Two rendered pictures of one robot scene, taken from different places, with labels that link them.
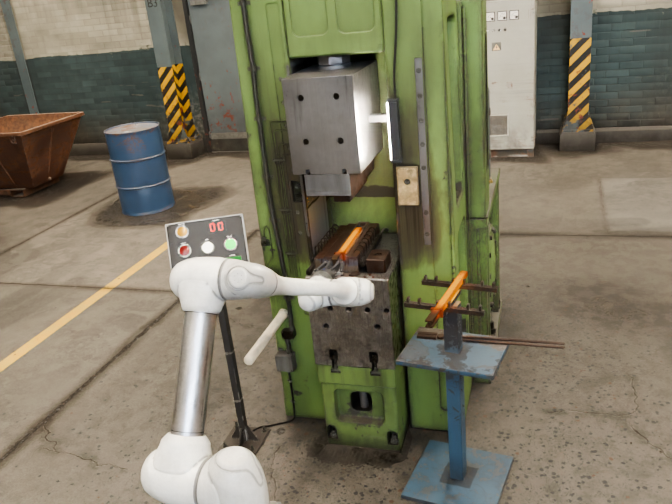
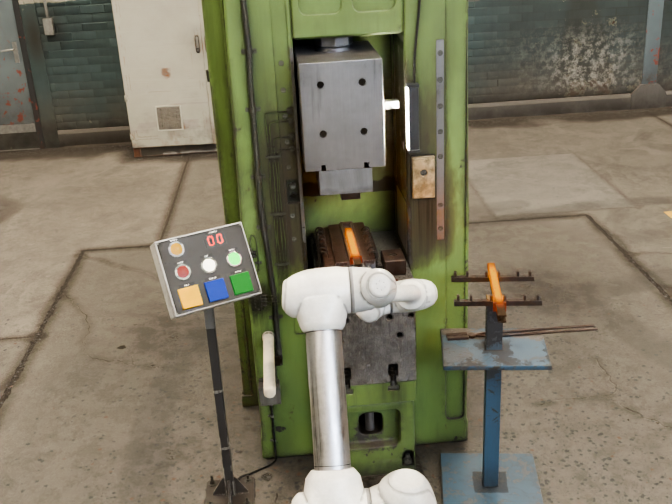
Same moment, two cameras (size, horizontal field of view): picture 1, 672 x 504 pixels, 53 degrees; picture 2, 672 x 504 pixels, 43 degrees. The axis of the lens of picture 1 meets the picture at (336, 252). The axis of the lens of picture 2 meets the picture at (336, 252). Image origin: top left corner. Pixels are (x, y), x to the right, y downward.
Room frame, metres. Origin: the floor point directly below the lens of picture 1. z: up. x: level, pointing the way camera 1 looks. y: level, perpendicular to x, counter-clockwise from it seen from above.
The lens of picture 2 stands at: (-0.02, 1.20, 2.30)
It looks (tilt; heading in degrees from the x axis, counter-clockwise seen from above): 23 degrees down; 338
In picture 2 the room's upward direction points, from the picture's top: 3 degrees counter-clockwise
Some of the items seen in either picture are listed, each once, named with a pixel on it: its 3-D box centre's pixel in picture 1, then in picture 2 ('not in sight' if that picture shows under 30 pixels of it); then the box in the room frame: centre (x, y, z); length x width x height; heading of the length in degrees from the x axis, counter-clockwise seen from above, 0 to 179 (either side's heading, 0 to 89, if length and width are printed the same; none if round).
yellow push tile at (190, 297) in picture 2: not in sight; (190, 297); (2.72, 0.65, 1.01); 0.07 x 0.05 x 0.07; 96
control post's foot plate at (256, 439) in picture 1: (243, 433); (228, 486); (2.86, 0.56, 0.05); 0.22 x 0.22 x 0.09; 71
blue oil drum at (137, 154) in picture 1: (140, 168); not in sight; (7.18, 1.99, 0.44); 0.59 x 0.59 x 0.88
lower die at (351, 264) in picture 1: (348, 245); (345, 249); (2.96, -0.06, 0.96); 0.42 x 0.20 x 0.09; 161
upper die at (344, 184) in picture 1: (341, 171); (341, 165); (2.96, -0.06, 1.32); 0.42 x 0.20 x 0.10; 161
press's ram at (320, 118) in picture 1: (345, 115); (348, 103); (2.95, -0.10, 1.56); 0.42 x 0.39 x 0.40; 161
